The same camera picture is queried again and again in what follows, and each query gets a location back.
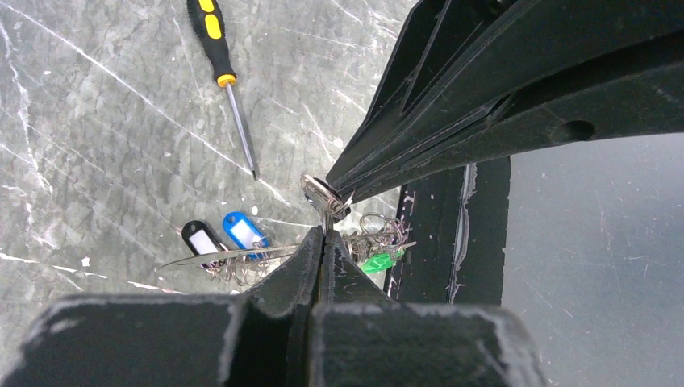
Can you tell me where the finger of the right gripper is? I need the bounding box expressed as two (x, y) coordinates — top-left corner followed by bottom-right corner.
(326, 1), (683, 201)

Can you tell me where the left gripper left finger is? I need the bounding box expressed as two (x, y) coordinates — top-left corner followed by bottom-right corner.
(235, 226), (325, 386)

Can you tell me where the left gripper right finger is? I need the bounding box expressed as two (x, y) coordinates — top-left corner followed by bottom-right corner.
(320, 231), (399, 387)

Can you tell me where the metal key organizer plate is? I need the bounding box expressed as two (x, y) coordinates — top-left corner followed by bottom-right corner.
(157, 212), (418, 285)

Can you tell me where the black headed key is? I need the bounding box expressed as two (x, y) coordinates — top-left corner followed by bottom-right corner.
(300, 173), (352, 235)

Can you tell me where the green key tag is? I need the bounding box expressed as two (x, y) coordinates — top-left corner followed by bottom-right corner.
(361, 251), (404, 274)

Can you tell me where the blue key tag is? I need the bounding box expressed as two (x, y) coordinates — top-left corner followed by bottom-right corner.
(222, 211), (271, 250)

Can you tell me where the black key tag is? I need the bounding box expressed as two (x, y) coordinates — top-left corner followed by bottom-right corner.
(181, 220), (227, 256)

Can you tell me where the right orange black screwdriver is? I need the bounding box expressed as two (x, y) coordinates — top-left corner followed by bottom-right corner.
(186, 0), (259, 181)

